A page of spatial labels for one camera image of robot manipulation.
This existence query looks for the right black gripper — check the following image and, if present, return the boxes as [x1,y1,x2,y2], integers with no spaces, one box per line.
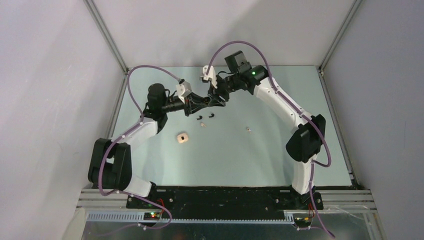
[208,73,241,107]

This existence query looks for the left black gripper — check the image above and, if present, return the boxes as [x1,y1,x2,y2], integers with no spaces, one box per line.
[160,92,208,117]

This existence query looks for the black earbud charging case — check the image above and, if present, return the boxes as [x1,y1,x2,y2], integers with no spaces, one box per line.
[203,96,213,107]

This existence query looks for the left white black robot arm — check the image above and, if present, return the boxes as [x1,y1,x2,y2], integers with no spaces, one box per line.
[87,82,213,208]

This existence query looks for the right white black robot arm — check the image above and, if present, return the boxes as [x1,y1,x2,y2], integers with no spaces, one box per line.
[201,50,326,209]

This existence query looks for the beige earbud charging case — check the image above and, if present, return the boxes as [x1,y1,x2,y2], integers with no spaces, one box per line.
[176,132,189,144]

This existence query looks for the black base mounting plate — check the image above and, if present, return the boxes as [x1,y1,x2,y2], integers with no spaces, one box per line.
[126,186,324,220]

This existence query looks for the left controller board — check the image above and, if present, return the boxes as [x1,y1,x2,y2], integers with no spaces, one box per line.
[143,212,162,221]

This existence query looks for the controller board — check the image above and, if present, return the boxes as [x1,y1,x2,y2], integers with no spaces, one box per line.
[294,217,314,228]
[143,212,162,221]

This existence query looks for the right controller board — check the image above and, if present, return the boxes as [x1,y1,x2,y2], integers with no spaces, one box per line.
[294,217,314,228]

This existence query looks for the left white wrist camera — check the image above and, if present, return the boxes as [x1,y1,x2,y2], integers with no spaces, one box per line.
[176,79,193,103]

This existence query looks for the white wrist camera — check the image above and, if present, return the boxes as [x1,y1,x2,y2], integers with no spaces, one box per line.
[176,79,193,103]
[200,65,218,89]

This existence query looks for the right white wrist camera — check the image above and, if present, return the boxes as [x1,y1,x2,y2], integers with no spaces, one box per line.
[200,65,218,89]

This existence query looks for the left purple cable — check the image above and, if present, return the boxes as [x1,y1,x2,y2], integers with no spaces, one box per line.
[97,65,173,230]

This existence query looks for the right corner aluminium post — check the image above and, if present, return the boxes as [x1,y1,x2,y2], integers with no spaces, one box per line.
[318,0,363,75]

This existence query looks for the corner aluminium post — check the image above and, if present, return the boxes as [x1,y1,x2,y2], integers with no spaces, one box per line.
[83,0,129,75]
[318,0,363,75]

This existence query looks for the left corner aluminium post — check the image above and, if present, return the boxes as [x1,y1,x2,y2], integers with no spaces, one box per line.
[83,0,129,75]

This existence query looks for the grey slotted cable duct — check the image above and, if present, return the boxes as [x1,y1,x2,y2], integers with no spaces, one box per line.
[86,211,295,224]

